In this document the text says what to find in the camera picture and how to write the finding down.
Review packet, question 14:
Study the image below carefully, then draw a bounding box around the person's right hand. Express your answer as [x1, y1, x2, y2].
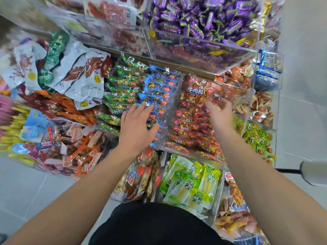
[205, 98, 234, 136]

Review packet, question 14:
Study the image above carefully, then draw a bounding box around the person's left hand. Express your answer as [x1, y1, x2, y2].
[116, 102, 160, 157]

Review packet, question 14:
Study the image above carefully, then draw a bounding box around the person's left forearm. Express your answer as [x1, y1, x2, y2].
[0, 144, 150, 245]

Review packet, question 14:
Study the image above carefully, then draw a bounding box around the person's right forearm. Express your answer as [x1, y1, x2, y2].
[216, 130, 327, 245]

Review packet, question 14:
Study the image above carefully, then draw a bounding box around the pile of blue snack packets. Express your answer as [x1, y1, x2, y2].
[139, 64, 180, 149]

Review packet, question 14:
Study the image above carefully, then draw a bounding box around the pile of red snack packets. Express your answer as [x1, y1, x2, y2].
[165, 75, 226, 162]

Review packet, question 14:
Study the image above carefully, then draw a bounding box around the pile of green snack packets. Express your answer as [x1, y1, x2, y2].
[98, 56, 149, 136]

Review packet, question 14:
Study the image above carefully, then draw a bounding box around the pile of orange snack packets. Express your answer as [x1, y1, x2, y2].
[214, 60, 254, 101]

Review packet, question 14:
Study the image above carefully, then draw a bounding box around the pile of brown red-labelled packets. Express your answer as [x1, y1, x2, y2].
[113, 148, 163, 203]

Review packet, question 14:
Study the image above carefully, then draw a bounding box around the pile of brown round snacks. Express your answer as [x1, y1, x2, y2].
[236, 90, 276, 126]

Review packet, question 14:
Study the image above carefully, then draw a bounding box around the clear acrylic candy bin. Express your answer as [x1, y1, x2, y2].
[141, 0, 263, 75]

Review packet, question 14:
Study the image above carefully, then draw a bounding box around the pile of green round snacks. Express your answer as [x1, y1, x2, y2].
[232, 116, 277, 167]

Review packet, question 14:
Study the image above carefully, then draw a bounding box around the pile of orange strip packets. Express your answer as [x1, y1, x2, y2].
[18, 90, 99, 126]

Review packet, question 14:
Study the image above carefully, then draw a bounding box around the pile of orange-labelled dark packets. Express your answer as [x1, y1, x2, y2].
[34, 121, 118, 177]

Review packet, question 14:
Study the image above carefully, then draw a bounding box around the pile of white meat packets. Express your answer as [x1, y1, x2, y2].
[0, 36, 114, 110]

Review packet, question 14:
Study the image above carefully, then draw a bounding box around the pile of green pickle packets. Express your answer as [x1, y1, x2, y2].
[159, 154, 222, 214]

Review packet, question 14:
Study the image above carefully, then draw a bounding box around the pile of blue-white candy packets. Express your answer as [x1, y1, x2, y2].
[255, 49, 283, 91]

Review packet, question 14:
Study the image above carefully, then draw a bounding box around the pile of purple wrapped candies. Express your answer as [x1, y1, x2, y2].
[143, 0, 261, 45]

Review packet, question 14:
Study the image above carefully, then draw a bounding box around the pile of light blue packets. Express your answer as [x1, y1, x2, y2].
[11, 110, 50, 154]

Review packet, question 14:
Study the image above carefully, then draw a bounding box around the green snack packet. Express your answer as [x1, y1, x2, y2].
[38, 30, 70, 86]

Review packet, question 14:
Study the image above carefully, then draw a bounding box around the person's black shirt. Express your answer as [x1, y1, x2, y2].
[88, 201, 234, 245]

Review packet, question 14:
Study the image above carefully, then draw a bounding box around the pile of red meat packets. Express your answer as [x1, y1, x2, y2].
[49, 0, 149, 55]

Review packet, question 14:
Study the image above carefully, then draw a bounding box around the pile of gold wrapped candies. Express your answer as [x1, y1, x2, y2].
[236, 0, 285, 47]

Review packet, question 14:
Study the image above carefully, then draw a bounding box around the pile of yellow orange packets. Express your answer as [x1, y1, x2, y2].
[215, 171, 265, 240]

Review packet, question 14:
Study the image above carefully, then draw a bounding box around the pile of yellow pink sticks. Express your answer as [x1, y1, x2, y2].
[0, 95, 35, 165]

